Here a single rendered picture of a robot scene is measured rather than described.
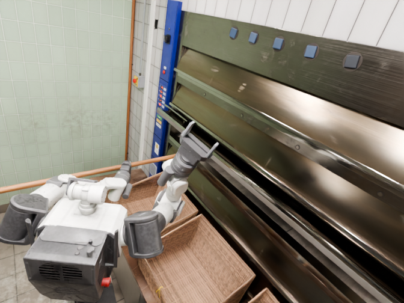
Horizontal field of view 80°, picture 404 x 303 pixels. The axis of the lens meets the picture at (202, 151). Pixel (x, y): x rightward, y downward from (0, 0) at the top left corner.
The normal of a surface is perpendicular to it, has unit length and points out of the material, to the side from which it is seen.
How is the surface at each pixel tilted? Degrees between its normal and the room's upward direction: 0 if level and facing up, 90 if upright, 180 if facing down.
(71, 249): 0
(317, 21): 90
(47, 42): 90
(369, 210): 70
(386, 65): 90
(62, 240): 0
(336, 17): 90
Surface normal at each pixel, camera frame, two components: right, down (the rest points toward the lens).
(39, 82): 0.57, 0.48
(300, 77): -0.80, 0.15
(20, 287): 0.19, -0.86
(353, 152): -0.69, -0.16
